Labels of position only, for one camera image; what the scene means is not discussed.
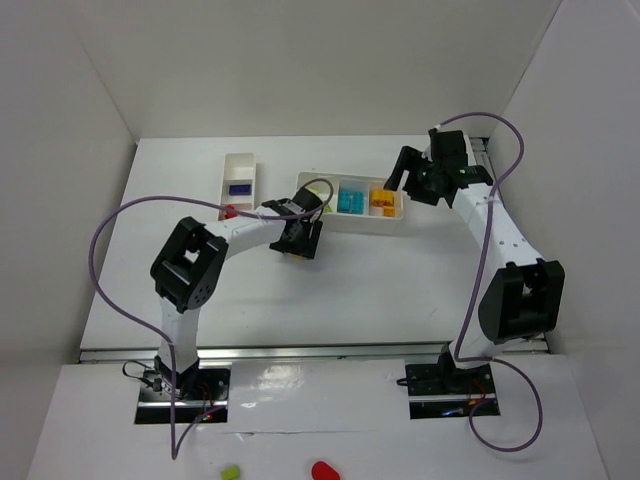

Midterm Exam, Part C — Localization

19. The white sorting tray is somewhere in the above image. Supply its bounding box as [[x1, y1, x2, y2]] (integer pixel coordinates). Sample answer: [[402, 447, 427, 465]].
[[296, 172, 404, 235], [218, 153, 257, 220]]

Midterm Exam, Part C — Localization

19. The yellow butterfly lego brick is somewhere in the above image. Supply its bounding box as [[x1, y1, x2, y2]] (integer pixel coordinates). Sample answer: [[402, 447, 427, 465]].
[[370, 189, 394, 208]]

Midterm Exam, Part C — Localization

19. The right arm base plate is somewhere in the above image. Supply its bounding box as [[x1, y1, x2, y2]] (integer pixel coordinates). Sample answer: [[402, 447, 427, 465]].
[[396, 364, 500, 420]]

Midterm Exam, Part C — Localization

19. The lime lego on front ledge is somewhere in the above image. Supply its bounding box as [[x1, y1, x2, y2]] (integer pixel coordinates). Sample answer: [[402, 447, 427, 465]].
[[220, 465, 241, 480]]

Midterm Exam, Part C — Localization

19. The aluminium side rail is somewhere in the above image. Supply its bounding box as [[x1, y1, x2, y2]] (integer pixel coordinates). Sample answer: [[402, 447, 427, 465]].
[[469, 136, 545, 342]]

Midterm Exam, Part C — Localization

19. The aluminium front rail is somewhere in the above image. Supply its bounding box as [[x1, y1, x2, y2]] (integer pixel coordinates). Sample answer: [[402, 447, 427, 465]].
[[77, 340, 550, 365]]

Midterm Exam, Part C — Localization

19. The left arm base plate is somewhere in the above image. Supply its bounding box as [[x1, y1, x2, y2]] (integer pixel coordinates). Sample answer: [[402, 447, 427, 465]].
[[134, 367, 231, 425]]

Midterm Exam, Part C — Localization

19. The white right sorting tray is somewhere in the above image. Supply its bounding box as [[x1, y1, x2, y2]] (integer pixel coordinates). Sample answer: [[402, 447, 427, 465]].
[[296, 172, 404, 235]]

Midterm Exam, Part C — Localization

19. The red piece on front ledge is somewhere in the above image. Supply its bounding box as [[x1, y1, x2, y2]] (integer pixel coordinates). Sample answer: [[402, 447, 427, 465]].
[[311, 461, 341, 480]]

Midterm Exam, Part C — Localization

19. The purple lego brick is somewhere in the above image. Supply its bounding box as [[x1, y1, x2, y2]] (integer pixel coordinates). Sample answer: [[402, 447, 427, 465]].
[[228, 184, 252, 196]]

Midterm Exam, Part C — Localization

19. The long teal lego brick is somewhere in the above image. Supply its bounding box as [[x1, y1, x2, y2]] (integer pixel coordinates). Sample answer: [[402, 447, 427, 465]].
[[349, 191, 366, 215]]

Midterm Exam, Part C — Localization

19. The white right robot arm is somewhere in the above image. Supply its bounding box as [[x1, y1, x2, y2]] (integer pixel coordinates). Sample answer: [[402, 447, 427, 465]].
[[384, 129, 565, 395]]

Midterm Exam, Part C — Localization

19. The red lego brick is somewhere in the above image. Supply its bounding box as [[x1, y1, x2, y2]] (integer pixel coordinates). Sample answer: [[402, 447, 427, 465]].
[[222, 205, 237, 220]]

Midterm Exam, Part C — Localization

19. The white left sorting tray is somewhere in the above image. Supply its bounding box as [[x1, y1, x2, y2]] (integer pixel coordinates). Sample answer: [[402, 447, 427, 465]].
[[218, 153, 257, 220]]

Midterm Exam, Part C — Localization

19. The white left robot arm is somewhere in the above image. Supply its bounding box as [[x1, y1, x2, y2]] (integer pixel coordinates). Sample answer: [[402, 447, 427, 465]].
[[151, 185, 325, 393]]

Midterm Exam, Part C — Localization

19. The teal and lime lego stack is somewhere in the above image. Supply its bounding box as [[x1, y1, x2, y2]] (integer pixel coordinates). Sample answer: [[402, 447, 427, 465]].
[[337, 190, 351, 213]]

